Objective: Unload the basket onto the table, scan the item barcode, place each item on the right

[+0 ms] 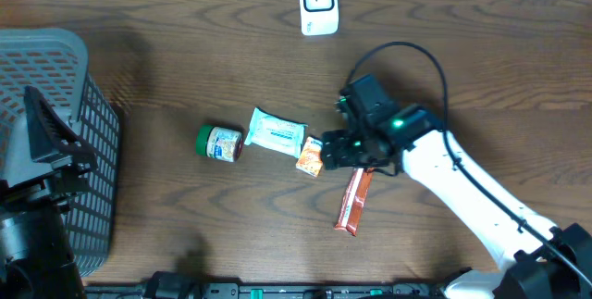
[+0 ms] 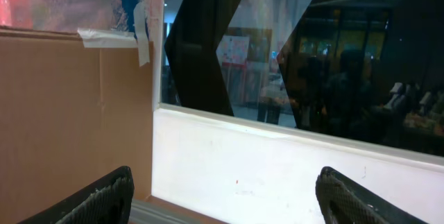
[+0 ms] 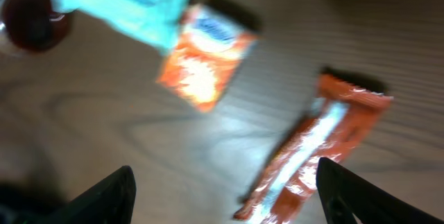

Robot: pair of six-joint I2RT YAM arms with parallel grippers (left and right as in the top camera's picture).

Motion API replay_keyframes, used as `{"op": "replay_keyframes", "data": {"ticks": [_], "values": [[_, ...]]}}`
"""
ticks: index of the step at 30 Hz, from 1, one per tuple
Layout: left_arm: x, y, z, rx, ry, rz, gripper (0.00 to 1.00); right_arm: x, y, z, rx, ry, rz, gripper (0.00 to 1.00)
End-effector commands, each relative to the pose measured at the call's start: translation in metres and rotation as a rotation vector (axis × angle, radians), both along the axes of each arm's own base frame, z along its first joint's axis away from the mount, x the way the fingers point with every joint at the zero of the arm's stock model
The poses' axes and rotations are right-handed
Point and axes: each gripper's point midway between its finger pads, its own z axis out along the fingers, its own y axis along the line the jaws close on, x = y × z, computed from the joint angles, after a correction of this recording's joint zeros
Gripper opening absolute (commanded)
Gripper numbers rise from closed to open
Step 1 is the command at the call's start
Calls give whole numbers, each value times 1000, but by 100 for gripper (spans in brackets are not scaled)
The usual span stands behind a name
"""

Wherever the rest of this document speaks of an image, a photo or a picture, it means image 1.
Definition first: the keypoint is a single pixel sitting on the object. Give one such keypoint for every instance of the green lid jar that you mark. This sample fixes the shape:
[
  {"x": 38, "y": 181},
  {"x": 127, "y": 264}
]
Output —
[{"x": 219, "y": 143}]

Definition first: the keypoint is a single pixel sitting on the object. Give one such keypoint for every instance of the teal wet wipes pack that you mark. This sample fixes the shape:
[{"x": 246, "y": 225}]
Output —
[{"x": 275, "y": 133}]

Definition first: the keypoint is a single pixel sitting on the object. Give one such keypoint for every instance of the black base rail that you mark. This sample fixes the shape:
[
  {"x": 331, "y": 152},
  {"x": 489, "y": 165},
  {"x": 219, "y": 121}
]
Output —
[{"x": 264, "y": 291}]

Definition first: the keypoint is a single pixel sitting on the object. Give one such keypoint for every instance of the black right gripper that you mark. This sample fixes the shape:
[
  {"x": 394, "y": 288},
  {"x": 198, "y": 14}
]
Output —
[{"x": 336, "y": 154}]

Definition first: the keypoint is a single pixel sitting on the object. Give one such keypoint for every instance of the orange tissue pack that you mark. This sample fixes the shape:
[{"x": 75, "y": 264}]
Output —
[{"x": 310, "y": 161}]

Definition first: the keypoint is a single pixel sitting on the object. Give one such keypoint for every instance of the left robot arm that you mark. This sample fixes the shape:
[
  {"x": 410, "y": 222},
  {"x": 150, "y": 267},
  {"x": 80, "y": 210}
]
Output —
[{"x": 37, "y": 260}]

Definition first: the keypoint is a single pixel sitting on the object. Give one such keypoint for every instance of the white barcode scanner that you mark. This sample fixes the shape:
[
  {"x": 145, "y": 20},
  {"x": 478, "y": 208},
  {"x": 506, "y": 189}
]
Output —
[{"x": 319, "y": 17}]

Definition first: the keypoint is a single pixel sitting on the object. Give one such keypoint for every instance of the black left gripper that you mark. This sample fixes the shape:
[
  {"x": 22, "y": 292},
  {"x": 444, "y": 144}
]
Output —
[{"x": 65, "y": 161}]

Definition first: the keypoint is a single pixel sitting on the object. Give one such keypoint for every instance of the grey plastic mesh basket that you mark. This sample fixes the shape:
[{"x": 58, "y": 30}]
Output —
[{"x": 56, "y": 62}]

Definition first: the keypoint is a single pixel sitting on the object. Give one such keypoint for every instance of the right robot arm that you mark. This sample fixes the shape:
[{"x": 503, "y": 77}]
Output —
[{"x": 535, "y": 258}]

